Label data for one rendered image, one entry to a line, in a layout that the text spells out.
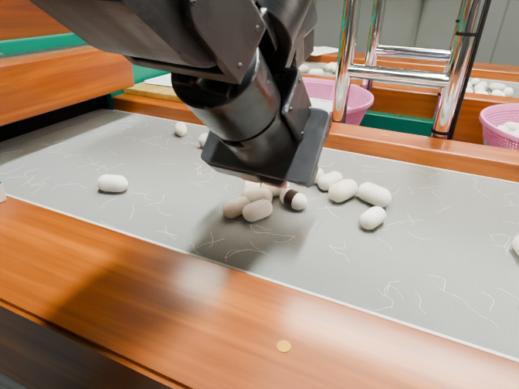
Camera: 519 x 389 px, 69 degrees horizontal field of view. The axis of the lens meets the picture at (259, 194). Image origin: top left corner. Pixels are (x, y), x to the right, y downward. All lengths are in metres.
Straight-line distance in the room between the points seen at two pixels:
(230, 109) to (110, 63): 0.46
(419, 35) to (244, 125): 2.26
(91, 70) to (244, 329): 0.49
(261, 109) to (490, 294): 0.23
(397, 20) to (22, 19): 2.09
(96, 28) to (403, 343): 0.23
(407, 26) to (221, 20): 2.31
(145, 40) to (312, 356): 0.18
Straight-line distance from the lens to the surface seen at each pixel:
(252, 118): 0.25
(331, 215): 0.40
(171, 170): 0.50
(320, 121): 0.32
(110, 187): 0.45
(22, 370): 0.36
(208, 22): 0.18
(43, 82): 0.59
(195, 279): 0.28
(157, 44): 0.17
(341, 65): 0.60
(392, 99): 0.87
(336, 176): 0.45
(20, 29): 0.66
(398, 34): 2.48
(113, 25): 0.18
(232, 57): 0.19
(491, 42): 2.49
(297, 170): 0.31
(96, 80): 0.65
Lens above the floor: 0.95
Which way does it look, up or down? 29 degrees down
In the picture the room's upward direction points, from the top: 2 degrees clockwise
